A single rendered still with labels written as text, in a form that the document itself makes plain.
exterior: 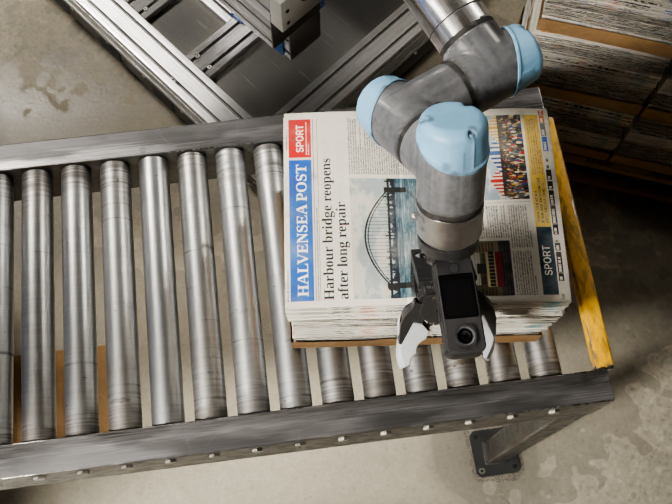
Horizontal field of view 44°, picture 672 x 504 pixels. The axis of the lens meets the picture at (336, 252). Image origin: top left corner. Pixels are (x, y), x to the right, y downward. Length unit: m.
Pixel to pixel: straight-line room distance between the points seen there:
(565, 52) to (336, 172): 0.86
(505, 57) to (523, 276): 0.29
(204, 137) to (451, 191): 0.65
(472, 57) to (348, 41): 1.27
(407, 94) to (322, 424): 0.54
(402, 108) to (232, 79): 1.28
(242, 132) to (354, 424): 0.52
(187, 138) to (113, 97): 1.04
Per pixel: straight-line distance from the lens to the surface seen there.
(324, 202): 1.13
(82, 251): 1.41
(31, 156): 1.50
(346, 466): 2.08
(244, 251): 1.36
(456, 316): 0.96
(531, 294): 1.12
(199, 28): 2.30
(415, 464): 2.09
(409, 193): 1.14
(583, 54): 1.89
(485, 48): 1.01
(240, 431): 1.29
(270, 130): 1.44
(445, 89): 0.97
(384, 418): 1.29
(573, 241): 1.39
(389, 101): 0.97
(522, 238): 1.14
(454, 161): 0.87
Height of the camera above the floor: 2.07
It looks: 70 degrees down
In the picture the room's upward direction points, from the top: 1 degrees clockwise
